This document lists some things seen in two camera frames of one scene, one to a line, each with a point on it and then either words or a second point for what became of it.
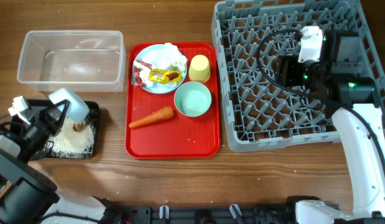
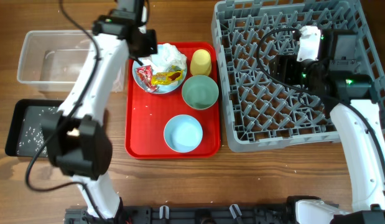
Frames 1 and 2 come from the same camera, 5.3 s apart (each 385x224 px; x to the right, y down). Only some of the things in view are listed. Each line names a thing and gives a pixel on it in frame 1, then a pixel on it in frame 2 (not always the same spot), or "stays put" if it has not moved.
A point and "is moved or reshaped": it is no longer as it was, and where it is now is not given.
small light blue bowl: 77,110 is moved or reshaped
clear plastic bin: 92,61 stays put
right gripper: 285,73 stays put
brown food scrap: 79,127 is moved or reshaped
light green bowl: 193,99 is moved or reshaped
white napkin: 170,56 stays put
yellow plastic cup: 199,68 is moved or reshaped
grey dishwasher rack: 249,33 stays put
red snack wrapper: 136,79 -> 145,74
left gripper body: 36,137 -> 147,45
